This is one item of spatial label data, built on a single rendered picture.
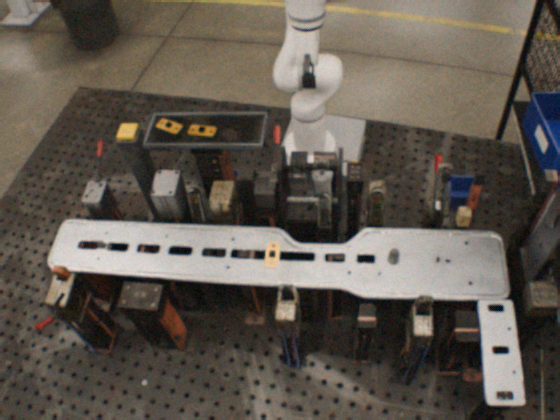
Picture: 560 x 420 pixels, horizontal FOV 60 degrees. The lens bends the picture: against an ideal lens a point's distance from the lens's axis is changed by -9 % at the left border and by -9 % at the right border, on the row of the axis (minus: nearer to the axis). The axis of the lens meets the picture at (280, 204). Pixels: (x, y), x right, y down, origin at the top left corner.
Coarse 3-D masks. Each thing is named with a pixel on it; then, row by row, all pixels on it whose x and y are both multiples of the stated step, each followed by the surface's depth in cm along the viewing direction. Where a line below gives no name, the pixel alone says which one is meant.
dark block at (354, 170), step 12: (348, 168) 149; (360, 168) 149; (348, 180) 147; (360, 180) 146; (348, 192) 151; (360, 192) 150; (348, 204) 156; (360, 204) 156; (348, 216) 161; (348, 228) 166; (348, 240) 172
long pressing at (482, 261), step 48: (96, 240) 157; (144, 240) 155; (192, 240) 154; (240, 240) 152; (288, 240) 150; (384, 240) 148; (432, 240) 146; (480, 240) 145; (336, 288) 141; (384, 288) 139; (432, 288) 137; (480, 288) 136
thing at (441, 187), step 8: (440, 168) 134; (448, 168) 135; (440, 176) 135; (448, 176) 132; (440, 184) 139; (448, 184) 138; (440, 192) 141; (432, 200) 145; (440, 200) 144; (432, 208) 145
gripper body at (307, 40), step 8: (296, 32) 112; (304, 32) 112; (312, 32) 112; (296, 40) 113; (304, 40) 113; (312, 40) 113; (296, 48) 115; (304, 48) 114; (312, 48) 114; (296, 56) 116; (312, 56) 116; (296, 64) 119
